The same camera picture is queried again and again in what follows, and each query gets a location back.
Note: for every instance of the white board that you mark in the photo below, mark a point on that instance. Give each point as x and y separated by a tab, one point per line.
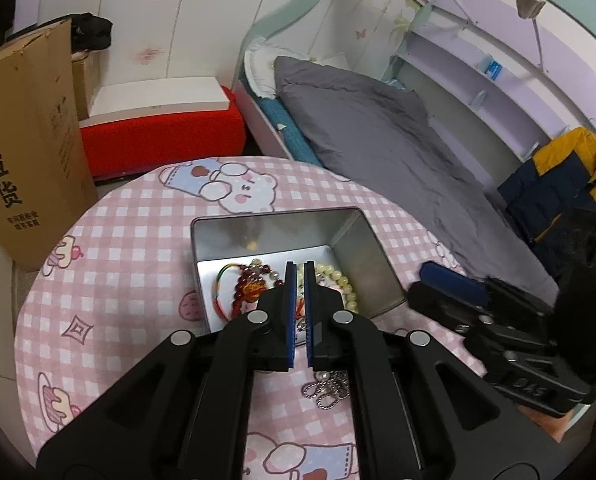
158	96

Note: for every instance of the blue packet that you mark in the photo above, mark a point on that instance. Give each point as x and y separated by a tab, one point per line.
491	68

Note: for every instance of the beige hanging cloth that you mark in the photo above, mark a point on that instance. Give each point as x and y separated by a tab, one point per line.
529	4

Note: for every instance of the blue bed sheet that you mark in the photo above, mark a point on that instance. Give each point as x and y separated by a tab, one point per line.
288	127

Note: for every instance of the grey blanket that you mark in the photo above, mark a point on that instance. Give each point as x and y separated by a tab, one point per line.
377	160

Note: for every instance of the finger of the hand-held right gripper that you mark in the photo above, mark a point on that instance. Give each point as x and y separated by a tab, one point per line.
450	280
437	305

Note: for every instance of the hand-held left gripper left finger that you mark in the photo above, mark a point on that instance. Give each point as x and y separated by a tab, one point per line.
290	310

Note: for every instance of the lilac wall shelf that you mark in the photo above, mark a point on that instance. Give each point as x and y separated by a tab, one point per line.
457	65

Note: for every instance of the white and teal bed frame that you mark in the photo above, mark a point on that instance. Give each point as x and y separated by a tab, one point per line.
298	10

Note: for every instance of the small white bottle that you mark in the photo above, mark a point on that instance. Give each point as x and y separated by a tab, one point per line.
478	100

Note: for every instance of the tall cardboard box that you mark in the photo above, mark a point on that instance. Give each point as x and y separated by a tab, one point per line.
28	150

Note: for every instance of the pink checked tablecloth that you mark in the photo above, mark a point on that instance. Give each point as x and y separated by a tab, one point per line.
128	260

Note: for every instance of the black cloth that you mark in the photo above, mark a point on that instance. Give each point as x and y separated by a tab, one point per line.
90	30

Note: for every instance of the silver metal tin box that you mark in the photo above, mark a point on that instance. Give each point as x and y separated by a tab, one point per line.
278	230

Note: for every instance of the white pillow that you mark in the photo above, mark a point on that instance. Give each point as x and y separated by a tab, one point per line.
260	70

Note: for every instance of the small cardboard box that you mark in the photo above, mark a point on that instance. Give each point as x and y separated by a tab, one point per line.
85	80

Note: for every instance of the yellow and navy jacket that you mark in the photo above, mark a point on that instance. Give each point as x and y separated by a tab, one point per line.
557	180

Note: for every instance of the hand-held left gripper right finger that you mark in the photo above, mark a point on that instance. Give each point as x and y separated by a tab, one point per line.
310	310

